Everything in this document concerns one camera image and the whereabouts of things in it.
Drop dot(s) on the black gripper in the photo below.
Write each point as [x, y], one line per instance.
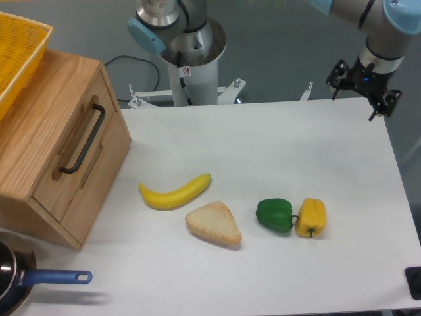
[370, 76]

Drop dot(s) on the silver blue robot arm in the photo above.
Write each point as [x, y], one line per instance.
[390, 26]

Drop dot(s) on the wooden bottom drawer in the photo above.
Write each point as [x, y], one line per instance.
[96, 183]

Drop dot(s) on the wooden drawer cabinet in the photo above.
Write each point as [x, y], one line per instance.
[31, 134]

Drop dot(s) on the yellow toy bell pepper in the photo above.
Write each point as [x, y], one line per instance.
[312, 218]

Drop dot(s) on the green toy bell pepper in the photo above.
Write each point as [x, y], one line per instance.
[276, 215]

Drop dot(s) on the black corner device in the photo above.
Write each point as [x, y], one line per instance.
[413, 277]

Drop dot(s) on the triangular toy bread slice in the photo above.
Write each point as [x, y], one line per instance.
[215, 222]

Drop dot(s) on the yellow toy banana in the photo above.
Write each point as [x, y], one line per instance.
[178, 197]

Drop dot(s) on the yellow plastic basket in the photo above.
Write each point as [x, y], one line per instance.
[23, 44]

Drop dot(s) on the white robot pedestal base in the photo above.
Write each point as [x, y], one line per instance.
[192, 64]

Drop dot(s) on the blue handled frying pan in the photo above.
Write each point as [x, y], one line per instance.
[19, 274]

